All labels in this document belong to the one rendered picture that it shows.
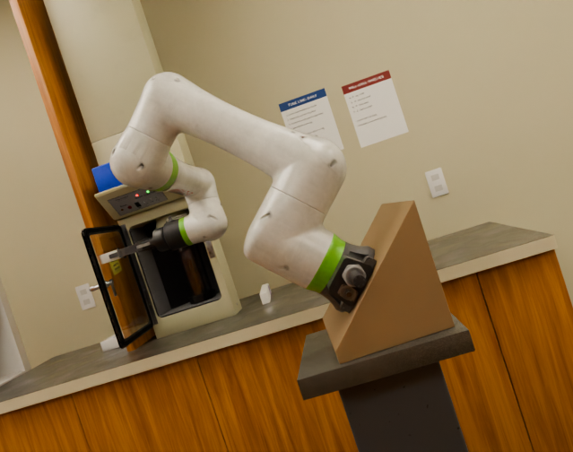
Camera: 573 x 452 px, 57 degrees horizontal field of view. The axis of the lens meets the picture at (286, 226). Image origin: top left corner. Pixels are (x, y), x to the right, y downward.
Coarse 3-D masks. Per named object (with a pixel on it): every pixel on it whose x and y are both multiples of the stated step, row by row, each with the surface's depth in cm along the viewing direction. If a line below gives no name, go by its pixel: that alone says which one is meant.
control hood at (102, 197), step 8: (104, 192) 184; (112, 192) 184; (120, 192) 185; (128, 192) 185; (168, 192) 188; (104, 200) 186; (168, 200) 190; (104, 208) 189; (112, 208) 189; (144, 208) 192; (112, 216) 192; (120, 216) 193
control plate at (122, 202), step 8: (136, 192) 185; (144, 192) 186; (152, 192) 186; (112, 200) 187; (120, 200) 187; (128, 200) 188; (136, 200) 188; (144, 200) 189; (152, 200) 189; (160, 200) 190; (120, 208) 190; (136, 208) 191
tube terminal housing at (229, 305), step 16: (96, 144) 195; (112, 144) 195; (176, 144) 192; (192, 160) 202; (160, 208) 194; (176, 208) 193; (128, 224) 196; (144, 224) 209; (224, 256) 202; (224, 272) 196; (224, 288) 193; (208, 304) 194; (224, 304) 193; (240, 304) 203; (160, 320) 197; (176, 320) 196; (192, 320) 195; (208, 320) 194; (160, 336) 197
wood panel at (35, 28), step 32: (32, 0) 198; (32, 32) 190; (32, 64) 187; (64, 64) 206; (64, 96) 198; (64, 128) 190; (64, 160) 188; (96, 160) 207; (96, 192) 198; (96, 224) 190
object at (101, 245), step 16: (96, 240) 171; (112, 240) 184; (96, 256) 168; (96, 272) 165; (112, 272) 176; (128, 272) 188; (128, 288) 184; (112, 304) 168; (128, 304) 180; (112, 320) 165; (128, 320) 176; (144, 320) 189
